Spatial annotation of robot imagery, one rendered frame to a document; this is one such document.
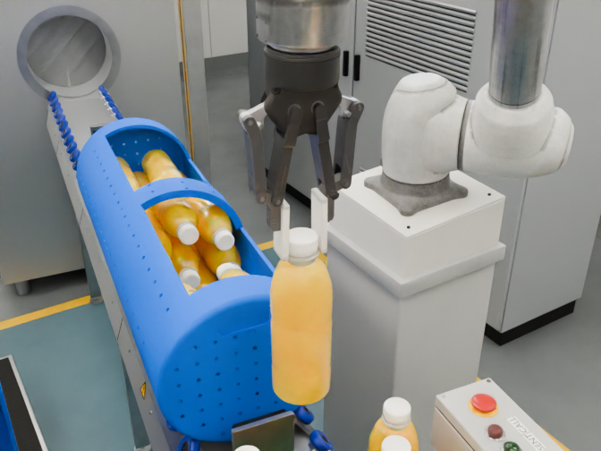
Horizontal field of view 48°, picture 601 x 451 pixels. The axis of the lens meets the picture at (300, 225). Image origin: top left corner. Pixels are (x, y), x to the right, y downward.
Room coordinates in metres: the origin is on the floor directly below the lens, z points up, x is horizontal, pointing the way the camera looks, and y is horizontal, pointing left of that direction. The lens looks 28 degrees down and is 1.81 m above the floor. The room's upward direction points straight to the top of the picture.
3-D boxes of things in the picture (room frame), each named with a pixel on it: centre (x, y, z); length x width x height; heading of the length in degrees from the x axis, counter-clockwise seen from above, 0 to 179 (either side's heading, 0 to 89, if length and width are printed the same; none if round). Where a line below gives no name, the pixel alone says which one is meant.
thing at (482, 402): (0.75, -0.27, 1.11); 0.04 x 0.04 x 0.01
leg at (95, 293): (2.61, 0.94, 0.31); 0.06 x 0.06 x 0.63; 24
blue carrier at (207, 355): (1.24, 0.26, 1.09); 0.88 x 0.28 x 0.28; 24
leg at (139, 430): (1.71, 0.55, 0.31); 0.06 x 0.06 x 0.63; 24
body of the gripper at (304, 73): (0.67, 0.00, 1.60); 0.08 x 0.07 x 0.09; 112
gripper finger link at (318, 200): (0.68, -0.02, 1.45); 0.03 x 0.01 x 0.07; 22
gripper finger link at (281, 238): (0.66, 0.02, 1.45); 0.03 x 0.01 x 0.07; 22
